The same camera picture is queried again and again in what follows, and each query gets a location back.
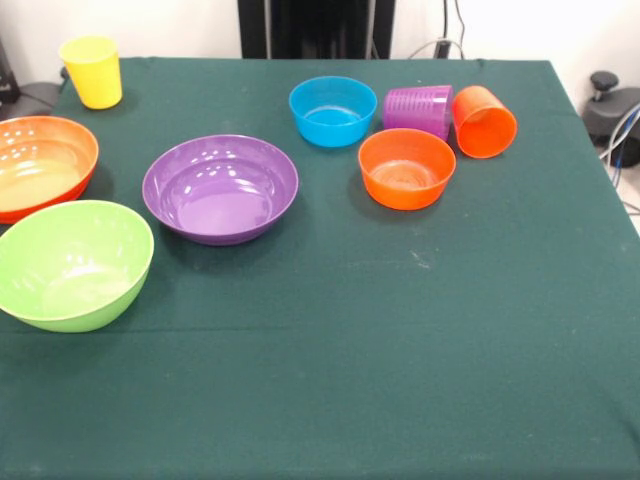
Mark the blue plastic bowl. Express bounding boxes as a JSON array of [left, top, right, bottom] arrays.
[[288, 75, 379, 149]]

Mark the dark green tablecloth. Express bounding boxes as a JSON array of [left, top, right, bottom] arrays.
[[0, 55, 640, 480]]

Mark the lime green plastic bowl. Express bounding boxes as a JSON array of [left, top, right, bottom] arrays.
[[0, 199, 155, 334]]

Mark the black hanging cable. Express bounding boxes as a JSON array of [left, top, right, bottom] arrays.
[[452, 0, 470, 42]]

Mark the wide orange plastic bowl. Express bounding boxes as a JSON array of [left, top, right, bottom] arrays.
[[0, 115, 100, 225]]

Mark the small orange plastic bowl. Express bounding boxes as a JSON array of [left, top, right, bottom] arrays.
[[357, 127, 458, 212]]

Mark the orange plastic cup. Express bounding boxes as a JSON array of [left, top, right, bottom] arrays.
[[451, 85, 519, 160]]

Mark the purple plastic bowl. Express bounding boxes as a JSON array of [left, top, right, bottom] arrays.
[[141, 133, 300, 247]]

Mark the black office chair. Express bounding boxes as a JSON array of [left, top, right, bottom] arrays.
[[0, 37, 66, 121]]

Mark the blue and white cable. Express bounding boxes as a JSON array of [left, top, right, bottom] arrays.
[[599, 102, 640, 171]]

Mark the purple plastic cup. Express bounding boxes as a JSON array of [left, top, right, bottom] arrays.
[[383, 83, 454, 143]]

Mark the grey cable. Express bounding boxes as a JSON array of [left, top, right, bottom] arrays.
[[407, 38, 466, 60]]

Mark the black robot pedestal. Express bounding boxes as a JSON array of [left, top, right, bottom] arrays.
[[238, 0, 396, 60]]

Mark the black stand with knob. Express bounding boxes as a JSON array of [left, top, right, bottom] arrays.
[[582, 71, 640, 146]]

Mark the yellow plastic cup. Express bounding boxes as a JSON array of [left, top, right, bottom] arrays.
[[58, 35, 124, 110]]

